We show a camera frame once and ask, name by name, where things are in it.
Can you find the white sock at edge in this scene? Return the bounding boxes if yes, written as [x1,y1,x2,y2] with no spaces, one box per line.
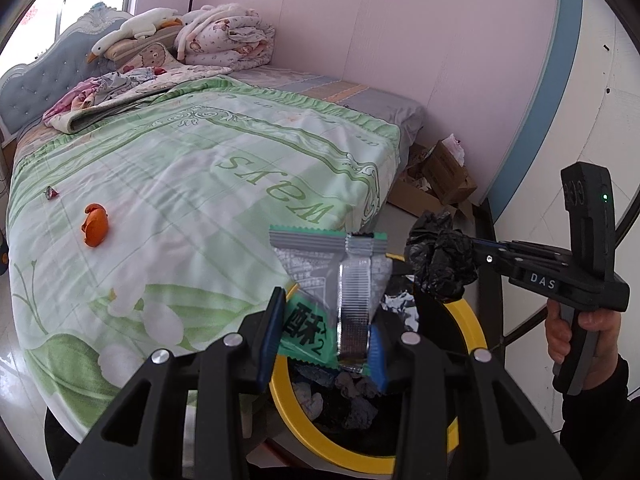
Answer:
[292,382,326,421]

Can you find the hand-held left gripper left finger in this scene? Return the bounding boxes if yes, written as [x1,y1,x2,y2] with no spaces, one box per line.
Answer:
[57,287,288,480]

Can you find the black plastic bag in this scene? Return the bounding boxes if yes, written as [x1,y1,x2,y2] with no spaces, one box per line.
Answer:
[405,210,478,303]

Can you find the pink clothes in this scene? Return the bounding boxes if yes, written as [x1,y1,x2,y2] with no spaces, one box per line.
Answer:
[42,76,103,128]

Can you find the white goose plush toy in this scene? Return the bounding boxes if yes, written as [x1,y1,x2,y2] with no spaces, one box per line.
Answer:
[87,7,183,64]

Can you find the cartoon print pillow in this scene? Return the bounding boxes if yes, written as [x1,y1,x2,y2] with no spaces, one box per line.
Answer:
[107,37,183,73]

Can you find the black yellow-rimmed trash bin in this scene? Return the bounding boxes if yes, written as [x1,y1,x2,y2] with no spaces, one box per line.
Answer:
[270,255,488,476]

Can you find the pastel striped mattress sheet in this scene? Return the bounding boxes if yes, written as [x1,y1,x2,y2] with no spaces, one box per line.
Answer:
[227,65,426,146]

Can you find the flattened cardboard box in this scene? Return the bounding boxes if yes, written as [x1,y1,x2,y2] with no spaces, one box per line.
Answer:
[387,142,471,221]

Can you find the person's right forearm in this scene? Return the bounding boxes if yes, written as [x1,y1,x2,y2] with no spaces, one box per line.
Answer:
[560,355,633,480]

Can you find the blue tufted headboard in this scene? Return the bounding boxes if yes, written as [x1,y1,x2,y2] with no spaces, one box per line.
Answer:
[0,5,136,148]

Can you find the green silver snack wrapper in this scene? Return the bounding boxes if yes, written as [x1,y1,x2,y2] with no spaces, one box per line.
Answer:
[269,225,393,376]

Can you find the brown cardboard box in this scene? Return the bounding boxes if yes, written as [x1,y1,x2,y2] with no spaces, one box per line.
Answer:
[425,140,478,206]

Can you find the green printed bedsheet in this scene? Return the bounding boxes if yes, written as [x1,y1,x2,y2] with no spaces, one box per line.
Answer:
[5,77,403,441]

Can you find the person's right hand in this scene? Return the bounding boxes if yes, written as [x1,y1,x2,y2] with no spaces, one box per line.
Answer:
[545,297,623,391]

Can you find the folded floral quilt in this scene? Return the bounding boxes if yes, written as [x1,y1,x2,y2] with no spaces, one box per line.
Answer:
[172,4,276,72]

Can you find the orange peel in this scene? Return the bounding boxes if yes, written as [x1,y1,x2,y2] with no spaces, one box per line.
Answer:
[81,203,111,248]

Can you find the grey patterned clothes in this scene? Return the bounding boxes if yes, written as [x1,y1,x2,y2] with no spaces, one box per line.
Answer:
[90,67,156,96]

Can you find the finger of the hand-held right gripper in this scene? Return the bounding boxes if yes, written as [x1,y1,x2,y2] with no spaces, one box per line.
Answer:
[470,238,571,261]
[472,252,531,282]

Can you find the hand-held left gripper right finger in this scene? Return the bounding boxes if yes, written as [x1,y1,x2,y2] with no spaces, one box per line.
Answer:
[367,322,583,480]

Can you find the folded cartoon blanket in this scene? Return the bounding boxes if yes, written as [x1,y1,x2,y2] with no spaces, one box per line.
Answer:
[42,62,233,135]

